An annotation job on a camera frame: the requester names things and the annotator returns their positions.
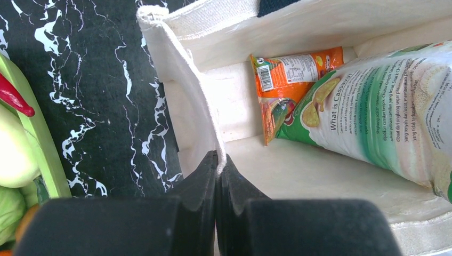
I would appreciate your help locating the large green chips bag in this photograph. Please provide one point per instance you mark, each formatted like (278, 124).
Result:
(392, 110)

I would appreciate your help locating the beige canvas tote bag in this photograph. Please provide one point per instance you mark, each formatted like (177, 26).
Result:
(201, 55)

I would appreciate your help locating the green cabbage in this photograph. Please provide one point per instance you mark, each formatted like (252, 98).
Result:
(14, 203)

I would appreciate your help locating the orange red snack bag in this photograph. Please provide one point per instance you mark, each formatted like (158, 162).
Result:
(281, 82)

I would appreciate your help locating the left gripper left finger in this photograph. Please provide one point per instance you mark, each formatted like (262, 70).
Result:
(180, 222)

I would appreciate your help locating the green vegetable basket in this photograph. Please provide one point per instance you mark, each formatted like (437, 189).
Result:
(38, 134)

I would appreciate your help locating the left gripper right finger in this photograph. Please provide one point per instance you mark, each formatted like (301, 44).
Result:
(248, 222)

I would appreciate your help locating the red chili pepper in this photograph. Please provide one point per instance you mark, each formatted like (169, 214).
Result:
(16, 92)

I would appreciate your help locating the orange tomato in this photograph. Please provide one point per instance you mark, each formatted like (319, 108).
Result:
(24, 222)

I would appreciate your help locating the white daikon radish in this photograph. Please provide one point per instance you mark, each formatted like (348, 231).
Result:
(18, 165)

